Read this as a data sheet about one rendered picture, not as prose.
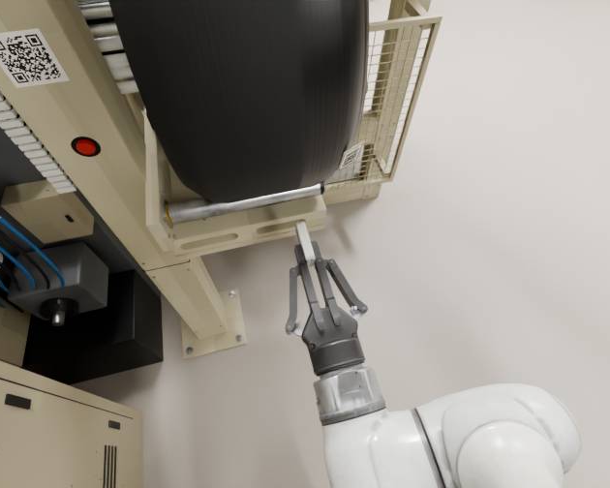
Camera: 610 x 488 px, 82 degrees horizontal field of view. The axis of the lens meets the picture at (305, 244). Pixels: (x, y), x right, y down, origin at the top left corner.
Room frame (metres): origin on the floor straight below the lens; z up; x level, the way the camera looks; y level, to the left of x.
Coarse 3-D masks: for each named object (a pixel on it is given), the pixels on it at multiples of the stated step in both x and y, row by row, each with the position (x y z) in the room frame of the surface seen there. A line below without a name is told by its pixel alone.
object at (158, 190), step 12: (144, 108) 0.75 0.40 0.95; (144, 120) 0.71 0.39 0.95; (144, 132) 0.67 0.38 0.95; (156, 144) 0.63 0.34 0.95; (156, 156) 0.59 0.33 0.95; (156, 168) 0.55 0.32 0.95; (168, 168) 0.63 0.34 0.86; (156, 180) 0.51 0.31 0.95; (168, 180) 0.59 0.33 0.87; (156, 192) 0.48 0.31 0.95; (168, 192) 0.55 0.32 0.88; (156, 204) 0.45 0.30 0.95; (156, 216) 0.42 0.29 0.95; (156, 228) 0.40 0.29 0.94; (168, 228) 0.43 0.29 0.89; (156, 240) 0.40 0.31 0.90; (168, 240) 0.40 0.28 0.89
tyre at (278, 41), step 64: (128, 0) 0.40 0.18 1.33; (192, 0) 0.40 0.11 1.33; (256, 0) 0.41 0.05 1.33; (320, 0) 0.43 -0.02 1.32; (192, 64) 0.37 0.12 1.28; (256, 64) 0.38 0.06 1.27; (320, 64) 0.40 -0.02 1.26; (192, 128) 0.35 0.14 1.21; (256, 128) 0.37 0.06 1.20; (320, 128) 0.39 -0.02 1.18; (256, 192) 0.39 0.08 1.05
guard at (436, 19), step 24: (384, 24) 1.07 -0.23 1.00; (408, 24) 1.09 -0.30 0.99; (432, 24) 1.13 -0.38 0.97; (408, 48) 1.10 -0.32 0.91; (432, 48) 1.12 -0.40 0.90; (384, 72) 1.09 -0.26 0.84; (360, 120) 1.08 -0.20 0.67; (408, 120) 1.12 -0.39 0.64; (384, 144) 1.10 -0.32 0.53; (384, 168) 1.11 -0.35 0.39; (336, 192) 1.05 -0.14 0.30
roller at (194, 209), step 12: (288, 192) 0.51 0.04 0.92; (300, 192) 0.51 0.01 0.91; (312, 192) 0.52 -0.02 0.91; (168, 204) 0.47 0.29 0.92; (180, 204) 0.47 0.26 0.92; (192, 204) 0.47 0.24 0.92; (204, 204) 0.47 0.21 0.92; (216, 204) 0.47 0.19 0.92; (228, 204) 0.48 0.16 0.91; (240, 204) 0.48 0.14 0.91; (252, 204) 0.48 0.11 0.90; (264, 204) 0.49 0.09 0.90; (168, 216) 0.45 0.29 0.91; (180, 216) 0.45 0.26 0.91; (192, 216) 0.45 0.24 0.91; (204, 216) 0.46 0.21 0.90
